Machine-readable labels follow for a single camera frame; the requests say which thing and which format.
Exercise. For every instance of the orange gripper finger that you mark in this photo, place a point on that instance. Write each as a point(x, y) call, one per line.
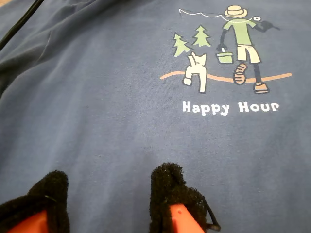
point(170, 184)
point(48, 194)

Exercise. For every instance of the black elastic tie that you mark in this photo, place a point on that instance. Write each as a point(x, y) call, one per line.
point(216, 227)

